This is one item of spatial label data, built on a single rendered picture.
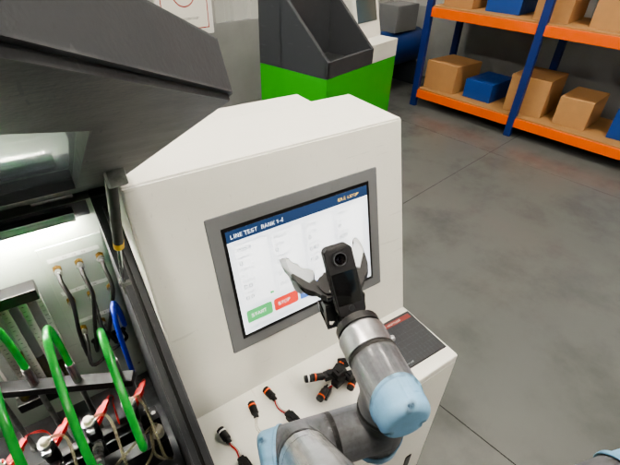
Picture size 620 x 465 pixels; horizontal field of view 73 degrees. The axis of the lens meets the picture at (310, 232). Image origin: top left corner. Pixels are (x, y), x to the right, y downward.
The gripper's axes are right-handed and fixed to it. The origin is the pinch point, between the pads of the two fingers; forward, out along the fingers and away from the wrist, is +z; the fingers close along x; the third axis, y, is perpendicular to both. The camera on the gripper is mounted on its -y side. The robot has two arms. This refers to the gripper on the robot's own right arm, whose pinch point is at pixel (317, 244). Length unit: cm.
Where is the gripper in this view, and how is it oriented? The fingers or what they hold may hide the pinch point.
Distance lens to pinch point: 78.6
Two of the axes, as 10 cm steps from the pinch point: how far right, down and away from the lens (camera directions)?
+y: 1.0, 7.8, 6.2
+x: 9.5, -2.7, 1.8
